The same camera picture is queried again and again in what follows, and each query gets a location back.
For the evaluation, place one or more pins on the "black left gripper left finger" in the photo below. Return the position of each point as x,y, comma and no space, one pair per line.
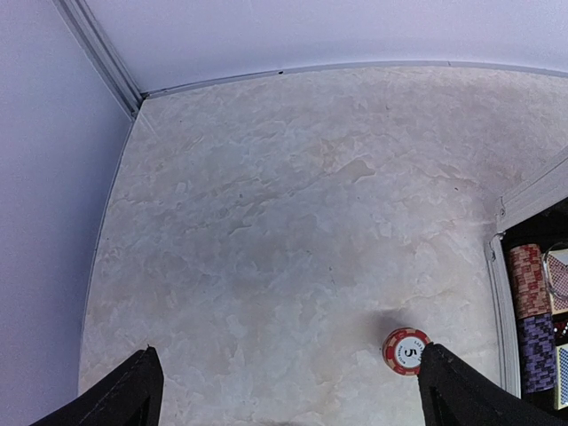
131,394

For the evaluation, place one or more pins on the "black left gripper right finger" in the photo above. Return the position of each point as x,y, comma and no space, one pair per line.
454,393

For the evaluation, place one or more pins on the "red poker chip stack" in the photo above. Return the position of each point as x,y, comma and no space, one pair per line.
402,350

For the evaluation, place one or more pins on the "blue playing card deck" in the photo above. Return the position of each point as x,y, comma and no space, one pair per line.
561,389

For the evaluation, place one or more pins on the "aluminium poker chip case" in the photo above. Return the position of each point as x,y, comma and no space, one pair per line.
535,211

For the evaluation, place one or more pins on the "red playing card deck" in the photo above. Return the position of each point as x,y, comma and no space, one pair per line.
555,268

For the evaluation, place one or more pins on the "purple chip row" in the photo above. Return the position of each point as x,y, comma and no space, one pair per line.
537,353

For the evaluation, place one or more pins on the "red chip row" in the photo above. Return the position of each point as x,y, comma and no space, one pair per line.
527,282

